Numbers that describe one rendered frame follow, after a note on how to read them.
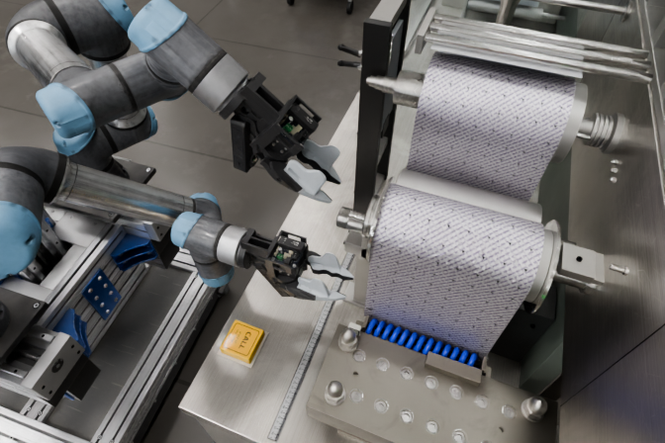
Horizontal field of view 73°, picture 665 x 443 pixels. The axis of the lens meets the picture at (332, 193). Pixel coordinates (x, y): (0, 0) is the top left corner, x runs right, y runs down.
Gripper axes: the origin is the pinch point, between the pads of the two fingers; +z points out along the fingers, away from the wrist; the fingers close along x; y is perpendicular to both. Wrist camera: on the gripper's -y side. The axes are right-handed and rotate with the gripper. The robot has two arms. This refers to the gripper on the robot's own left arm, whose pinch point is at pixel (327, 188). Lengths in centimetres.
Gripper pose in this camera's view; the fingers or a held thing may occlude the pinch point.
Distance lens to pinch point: 71.3
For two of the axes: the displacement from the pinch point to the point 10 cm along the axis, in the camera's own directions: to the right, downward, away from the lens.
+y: 6.0, -3.3, -7.3
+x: 3.5, -7.0, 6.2
